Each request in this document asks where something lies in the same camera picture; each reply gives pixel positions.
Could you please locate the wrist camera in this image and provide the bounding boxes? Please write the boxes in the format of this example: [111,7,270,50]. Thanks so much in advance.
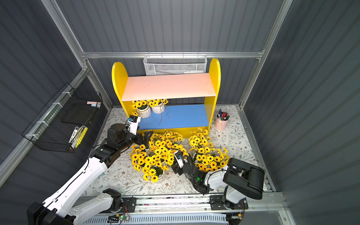
[126,115,141,136]
[174,151,184,169]

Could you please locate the shelf pot two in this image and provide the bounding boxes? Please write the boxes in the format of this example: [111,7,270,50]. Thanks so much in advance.
[130,145,152,172]
[149,137,174,166]

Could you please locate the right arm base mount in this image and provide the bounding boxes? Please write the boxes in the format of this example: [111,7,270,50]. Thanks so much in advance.
[209,195,248,211]

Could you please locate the yellow marker in basket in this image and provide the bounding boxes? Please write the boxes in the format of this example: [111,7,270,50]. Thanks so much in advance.
[72,126,88,149]

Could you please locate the black wire wall basket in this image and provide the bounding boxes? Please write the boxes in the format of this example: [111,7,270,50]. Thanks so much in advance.
[22,83,104,153]

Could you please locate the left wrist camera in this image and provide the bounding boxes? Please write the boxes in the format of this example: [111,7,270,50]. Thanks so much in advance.
[126,115,141,136]

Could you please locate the yellow wooden shelf unit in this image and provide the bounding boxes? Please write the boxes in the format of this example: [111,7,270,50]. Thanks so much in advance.
[112,59,221,138]

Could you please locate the pink sticky notes in basket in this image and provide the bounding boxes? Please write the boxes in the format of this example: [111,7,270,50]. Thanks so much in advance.
[87,101,101,108]

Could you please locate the pink pen cup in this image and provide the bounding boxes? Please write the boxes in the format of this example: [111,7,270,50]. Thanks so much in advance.
[214,109,230,130]

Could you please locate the small green circuit board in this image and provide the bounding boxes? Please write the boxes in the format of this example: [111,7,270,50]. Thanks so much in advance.
[107,214,130,225]

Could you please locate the white wire wall basket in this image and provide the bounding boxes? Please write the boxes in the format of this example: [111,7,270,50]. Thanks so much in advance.
[143,55,208,76]

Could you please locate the shelf pot five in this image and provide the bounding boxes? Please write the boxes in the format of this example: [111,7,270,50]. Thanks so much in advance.
[134,144,150,153]

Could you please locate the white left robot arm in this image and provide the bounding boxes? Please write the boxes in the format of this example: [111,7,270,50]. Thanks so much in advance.
[27,122,153,225]

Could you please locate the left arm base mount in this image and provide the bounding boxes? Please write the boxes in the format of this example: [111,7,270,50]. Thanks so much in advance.
[96,197,137,213]

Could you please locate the shelf pot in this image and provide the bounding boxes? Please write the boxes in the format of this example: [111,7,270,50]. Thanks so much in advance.
[132,100,152,118]
[147,99,168,114]
[171,143,189,156]

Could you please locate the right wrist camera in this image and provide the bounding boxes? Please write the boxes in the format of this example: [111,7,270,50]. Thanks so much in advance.
[174,151,184,169]

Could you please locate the white marker in basket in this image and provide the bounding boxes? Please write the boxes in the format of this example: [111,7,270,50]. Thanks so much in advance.
[69,127,79,143]

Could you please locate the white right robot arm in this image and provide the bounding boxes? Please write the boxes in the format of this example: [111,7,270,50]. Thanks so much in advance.
[172,152,265,206]

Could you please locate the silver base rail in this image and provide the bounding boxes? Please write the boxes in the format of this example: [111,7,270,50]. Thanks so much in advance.
[129,192,289,216]

